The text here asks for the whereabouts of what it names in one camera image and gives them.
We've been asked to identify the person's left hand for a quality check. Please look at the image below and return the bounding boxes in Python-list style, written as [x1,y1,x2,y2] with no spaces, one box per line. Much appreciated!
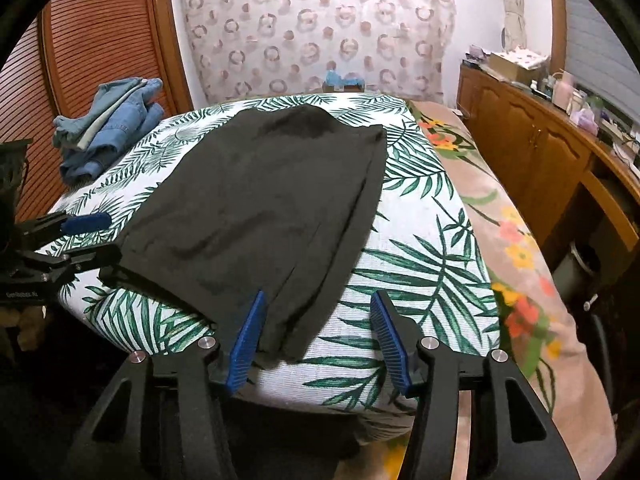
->
[0,306,47,351]

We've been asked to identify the circle patterned curtain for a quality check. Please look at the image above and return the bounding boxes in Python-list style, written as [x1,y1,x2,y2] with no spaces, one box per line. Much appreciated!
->
[179,0,456,104]

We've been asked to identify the lavender small container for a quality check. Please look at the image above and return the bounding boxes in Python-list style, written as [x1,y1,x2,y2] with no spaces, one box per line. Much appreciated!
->
[570,106,599,136]

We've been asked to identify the window blind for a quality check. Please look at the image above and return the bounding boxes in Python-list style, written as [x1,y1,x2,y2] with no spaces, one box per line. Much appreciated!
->
[565,0,639,122]

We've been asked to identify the cardboard box with floral cloth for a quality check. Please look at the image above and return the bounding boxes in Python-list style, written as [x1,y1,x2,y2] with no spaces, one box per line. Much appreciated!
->
[488,47,548,86]

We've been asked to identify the palm leaf print sheet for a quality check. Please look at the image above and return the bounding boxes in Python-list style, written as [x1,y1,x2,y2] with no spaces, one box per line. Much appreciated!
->
[43,93,500,440]

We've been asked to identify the wooden sideboard cabinet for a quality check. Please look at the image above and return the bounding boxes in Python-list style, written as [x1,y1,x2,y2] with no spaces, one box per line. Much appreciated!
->
[457,66,639,284]

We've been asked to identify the pink bottle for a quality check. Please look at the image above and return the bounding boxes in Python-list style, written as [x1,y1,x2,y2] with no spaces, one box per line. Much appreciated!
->
[552,72,574,113]

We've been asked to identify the folded blue jeans pile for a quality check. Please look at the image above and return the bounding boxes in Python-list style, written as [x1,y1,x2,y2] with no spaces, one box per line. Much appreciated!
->
[53,77,164,188]

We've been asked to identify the brown louvered wardrobe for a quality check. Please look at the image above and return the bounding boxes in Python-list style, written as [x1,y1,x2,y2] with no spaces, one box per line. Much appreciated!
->
[1,0,193,220]

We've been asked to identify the floral beige blanket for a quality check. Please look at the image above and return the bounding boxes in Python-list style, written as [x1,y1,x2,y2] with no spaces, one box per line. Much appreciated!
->
[404,101,616,479]

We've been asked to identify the black pants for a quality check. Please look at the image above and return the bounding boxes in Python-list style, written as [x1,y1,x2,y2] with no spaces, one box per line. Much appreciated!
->
[99,105,387,362]

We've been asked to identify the blue item at bed head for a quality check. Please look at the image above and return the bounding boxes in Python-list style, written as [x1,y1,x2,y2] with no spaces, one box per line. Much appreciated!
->
[322,70,366,92]

